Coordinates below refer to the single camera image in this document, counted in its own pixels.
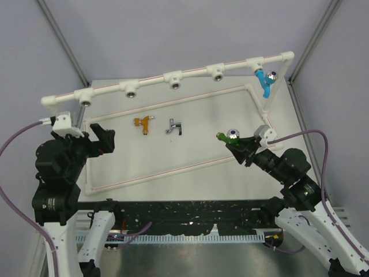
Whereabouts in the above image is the white PVC pipe frame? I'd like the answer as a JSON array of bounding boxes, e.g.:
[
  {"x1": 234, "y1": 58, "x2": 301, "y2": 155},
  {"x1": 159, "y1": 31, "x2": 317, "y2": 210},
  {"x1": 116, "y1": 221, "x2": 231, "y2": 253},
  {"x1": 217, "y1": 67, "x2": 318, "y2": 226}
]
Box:
[{"x1": 40, "y1": 51, "x2": 295, "y2": 196}]

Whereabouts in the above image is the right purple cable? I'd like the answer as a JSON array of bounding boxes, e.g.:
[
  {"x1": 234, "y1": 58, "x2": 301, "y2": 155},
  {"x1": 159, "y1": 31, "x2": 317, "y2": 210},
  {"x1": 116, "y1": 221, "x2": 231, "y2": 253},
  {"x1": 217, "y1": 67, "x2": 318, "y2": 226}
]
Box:
[{"x1": 263, "y1": 129, "x2": 369, "y2": 266}]

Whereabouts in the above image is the chrome water faucet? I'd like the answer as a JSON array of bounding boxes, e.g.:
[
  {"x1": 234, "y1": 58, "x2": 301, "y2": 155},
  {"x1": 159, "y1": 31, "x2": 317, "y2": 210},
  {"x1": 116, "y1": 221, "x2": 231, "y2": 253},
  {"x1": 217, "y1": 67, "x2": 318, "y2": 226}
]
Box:
[{"x1": 165, "y1": 118, "x2": 182, "y2": 136}]

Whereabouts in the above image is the green water faucet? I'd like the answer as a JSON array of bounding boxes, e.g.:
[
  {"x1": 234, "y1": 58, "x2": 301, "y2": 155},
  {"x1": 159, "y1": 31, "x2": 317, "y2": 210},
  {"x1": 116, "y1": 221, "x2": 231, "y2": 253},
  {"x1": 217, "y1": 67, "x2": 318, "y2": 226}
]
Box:
[{"x1": 216, "y1": 129, "x2": 240, "y2": 144}]

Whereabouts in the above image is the purple cable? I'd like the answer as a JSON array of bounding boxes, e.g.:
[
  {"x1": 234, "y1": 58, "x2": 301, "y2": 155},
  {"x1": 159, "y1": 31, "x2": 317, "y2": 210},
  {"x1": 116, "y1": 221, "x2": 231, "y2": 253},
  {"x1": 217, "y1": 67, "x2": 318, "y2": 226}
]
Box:
[
  {"x1": 263, "y1": 129, "x2": 369, "y2": 266},
  {"x1": 0, "y1": 120, "x2": 153, "y2": 277}
]

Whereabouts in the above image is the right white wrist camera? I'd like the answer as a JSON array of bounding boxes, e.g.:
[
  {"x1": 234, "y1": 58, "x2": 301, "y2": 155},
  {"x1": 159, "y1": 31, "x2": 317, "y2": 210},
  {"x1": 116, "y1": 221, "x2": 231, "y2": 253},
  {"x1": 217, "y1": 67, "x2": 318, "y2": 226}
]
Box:
[{"x1": 254, "y1": 125, "x2": 277, "y2": 148}]

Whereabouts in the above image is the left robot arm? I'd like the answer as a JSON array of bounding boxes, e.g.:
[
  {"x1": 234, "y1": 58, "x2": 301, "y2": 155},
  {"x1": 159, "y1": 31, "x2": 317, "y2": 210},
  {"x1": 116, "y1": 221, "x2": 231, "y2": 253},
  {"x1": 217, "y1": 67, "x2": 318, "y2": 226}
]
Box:
[{"x1": 32, "y1": 123, "x2": 115, "y2": 276}]

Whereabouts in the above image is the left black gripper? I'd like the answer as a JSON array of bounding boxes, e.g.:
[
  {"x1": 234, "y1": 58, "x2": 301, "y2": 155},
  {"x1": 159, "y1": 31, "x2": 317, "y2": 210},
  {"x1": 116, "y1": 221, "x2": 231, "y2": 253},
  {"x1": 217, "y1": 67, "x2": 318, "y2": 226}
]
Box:
[{"x1": 53, "y1": 121, "x2": 115, "y2": 178}]

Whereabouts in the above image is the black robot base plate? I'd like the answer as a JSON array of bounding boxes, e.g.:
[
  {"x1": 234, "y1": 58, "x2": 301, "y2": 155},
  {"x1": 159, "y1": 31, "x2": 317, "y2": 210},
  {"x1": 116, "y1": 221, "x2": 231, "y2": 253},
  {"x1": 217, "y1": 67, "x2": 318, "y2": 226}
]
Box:
[{"x1": 78, "y1": 197, "x2": 287, "y2": 236}]

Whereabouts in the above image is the orange water faucet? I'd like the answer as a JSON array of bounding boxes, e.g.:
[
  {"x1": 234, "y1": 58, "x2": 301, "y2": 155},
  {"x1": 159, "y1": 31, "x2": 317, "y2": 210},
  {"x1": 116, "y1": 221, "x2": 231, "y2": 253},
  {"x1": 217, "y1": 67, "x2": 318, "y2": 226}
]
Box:
[{"x1": 133, "y1": 115, "x2": 155, "y2": 136}]

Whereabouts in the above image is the blue water faucet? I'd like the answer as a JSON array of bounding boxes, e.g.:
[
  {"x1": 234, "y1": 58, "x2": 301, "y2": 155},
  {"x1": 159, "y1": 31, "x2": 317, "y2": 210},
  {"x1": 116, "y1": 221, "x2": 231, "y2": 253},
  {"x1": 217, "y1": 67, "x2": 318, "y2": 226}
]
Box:
[{"x1": 255, "y1": 69, "x2": 278, "y2": 99}]

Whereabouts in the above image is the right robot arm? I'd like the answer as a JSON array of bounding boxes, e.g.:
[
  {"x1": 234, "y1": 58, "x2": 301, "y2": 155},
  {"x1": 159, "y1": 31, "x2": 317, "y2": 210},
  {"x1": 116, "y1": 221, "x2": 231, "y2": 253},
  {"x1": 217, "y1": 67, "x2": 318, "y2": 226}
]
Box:
[{"x1": 217, "y1": 132, "x2": 368, "y2": 276}]

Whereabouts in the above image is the white slotted cable duct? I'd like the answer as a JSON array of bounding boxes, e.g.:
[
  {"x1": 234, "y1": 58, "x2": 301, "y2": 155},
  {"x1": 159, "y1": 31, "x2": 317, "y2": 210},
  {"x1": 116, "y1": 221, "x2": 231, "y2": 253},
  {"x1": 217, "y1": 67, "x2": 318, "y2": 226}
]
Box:
[{"x1": 76, "y1": 232, "x2": 265, "y2": 245}]

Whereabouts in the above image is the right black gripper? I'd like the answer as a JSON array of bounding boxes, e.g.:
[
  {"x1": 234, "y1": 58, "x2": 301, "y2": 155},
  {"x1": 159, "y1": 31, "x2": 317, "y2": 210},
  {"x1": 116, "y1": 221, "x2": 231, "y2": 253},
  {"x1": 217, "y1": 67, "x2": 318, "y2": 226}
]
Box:
[{"x1": 225, "y1": 134, "x2": 289, "y2": 184}]

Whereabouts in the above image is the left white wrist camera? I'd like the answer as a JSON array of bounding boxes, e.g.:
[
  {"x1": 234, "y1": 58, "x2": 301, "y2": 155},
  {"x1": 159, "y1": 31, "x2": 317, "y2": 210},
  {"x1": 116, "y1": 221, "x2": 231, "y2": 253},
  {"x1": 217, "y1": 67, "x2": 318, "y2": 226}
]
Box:
[{"x1": 39, "y1": 111, "x2": 84, "y2": 138}]

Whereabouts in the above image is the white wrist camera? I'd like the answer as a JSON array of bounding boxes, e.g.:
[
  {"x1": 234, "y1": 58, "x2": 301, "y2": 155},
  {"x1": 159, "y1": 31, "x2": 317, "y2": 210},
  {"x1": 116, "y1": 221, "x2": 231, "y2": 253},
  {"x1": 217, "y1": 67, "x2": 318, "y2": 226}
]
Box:
[
  {"x1": 254, "y1": 125, "x2": 277, "y2": 148},
  {"x1": 39, "y1": 111, "x2": 84, "y2": 138}
]

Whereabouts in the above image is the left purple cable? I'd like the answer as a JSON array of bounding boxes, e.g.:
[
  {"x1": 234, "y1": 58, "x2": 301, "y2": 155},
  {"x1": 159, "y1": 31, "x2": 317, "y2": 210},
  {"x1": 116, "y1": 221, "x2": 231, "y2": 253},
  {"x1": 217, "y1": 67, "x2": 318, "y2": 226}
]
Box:
[{"x1": 0, "y1": 120, "x2": 153, "y2": 277}]

